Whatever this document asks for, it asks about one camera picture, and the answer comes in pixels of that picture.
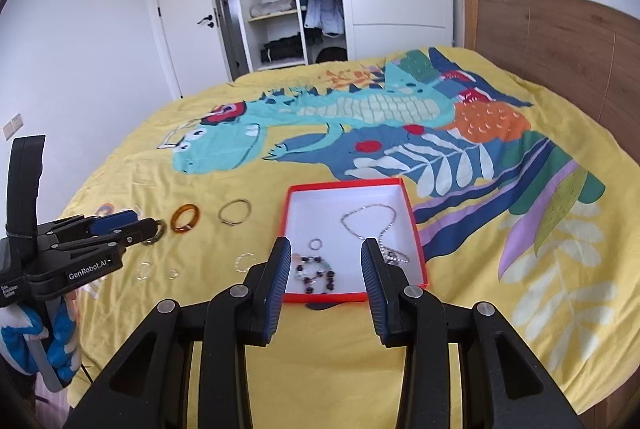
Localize amber bangle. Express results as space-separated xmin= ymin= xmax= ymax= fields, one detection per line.
xmin=170 ymin=204 xmax=202 ymax=234

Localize yellow printed blanket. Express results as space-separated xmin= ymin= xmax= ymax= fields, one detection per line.
xmin=60 ymin=46 xmax=633 ymax=429

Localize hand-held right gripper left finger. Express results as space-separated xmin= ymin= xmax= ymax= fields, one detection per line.
xmin=62 ymin=237 xmax=292 ymax=429

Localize folded black clothes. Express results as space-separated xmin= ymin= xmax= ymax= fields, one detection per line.
xmin=260 ymin=36 xmax=307 ymax=64

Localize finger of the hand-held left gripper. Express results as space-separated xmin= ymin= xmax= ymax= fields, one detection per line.
xmin=30 ymin=218 xmax=160 ymax=260
xmin=37 ymin=208 xmax=139 ymax=240

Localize red jewelry box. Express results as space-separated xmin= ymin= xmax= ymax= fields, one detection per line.
xmin=281 ymin=178 xmax=430 ymax=305

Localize blue and white clothing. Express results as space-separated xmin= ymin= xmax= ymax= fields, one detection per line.
xmin=0 ymin=296 xmax=81 ymax=392

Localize thin silver bangle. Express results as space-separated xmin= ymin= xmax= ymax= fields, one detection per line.
xmin=218 ymin=199 xmax=251 ymax=226

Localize silver chain necklace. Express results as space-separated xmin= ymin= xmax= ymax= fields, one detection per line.
xmin=341 ymin=204 xmax=401 ymax=260

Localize dark brown bangle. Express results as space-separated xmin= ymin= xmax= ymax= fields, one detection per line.
xmin=141 ymin=220 xmax=166 ymax=246

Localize dark beaded bracelet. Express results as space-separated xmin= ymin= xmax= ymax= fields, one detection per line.
xmin=291 ymin=254 xmax=340 ymax=295

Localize wooden headboard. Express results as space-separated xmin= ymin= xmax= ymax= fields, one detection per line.
xmin=462 ymin=0 xmax=640 ymax=160

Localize wall switch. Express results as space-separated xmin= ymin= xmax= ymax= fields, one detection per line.
xmin=1 ymin=113 xmax=24 ymax=140

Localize folded grey clothes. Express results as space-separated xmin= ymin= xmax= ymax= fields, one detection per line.
xmin=249 ymin=0 xmax=297 ymax=18

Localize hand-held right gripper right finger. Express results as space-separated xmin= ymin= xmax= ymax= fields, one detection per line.
xmin=361 ymin=237 xmax=586 ymax=429

